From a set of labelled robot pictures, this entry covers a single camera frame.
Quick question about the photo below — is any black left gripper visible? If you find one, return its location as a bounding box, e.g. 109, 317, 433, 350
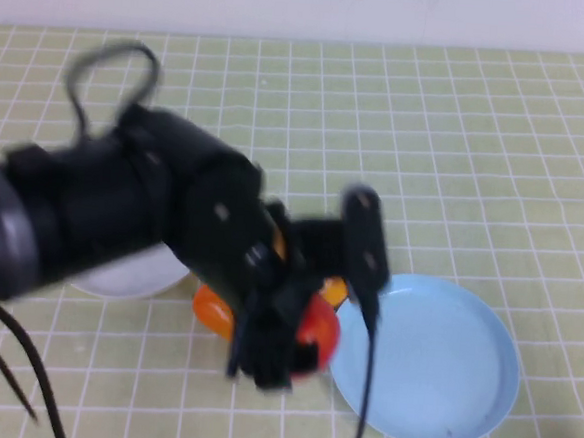
169, 158, 350, 396

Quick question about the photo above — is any light blue plate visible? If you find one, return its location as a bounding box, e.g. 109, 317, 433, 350
325, 268, 528, 438

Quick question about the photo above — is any white plate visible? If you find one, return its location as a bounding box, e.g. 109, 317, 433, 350
68, 238, 195, 304

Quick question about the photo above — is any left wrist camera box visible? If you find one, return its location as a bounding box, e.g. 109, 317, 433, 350
334, 181, 397, 293

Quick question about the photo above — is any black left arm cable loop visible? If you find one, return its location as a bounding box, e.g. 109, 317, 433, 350
59, 35, 164, 150

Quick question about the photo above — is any yellow orange mango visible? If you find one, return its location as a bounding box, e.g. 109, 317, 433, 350
267, 227, 353, 313

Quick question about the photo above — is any orange mango with reddish end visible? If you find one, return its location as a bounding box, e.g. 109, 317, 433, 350
190, 284, 241, 340

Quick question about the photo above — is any green checked tablecloth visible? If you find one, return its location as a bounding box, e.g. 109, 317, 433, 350
0, 12, 584, 438

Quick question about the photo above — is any red apple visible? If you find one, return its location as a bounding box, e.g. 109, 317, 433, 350
290, 293, 344, 387

